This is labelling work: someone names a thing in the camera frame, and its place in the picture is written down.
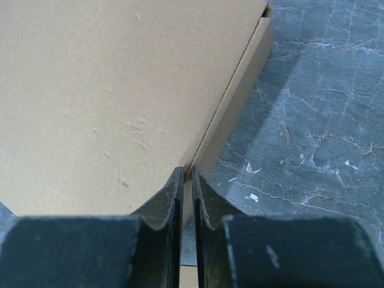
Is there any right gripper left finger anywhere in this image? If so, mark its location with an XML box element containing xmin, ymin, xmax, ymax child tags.
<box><xmin>1</xmin><ymin>167</ymin><xmax>184</xmax><ymax>287</ymax></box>

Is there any brown cardboard box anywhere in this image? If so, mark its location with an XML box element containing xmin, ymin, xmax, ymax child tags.
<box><xmin>0</xmin><ymin>0</ymin><xmax>274</xmax><ymax>288</ymax></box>

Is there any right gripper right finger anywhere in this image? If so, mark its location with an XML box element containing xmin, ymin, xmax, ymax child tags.
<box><xmin>192</xmin><ymin>168</ymin><xmax>383</xmax><ymax>287</ymax></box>

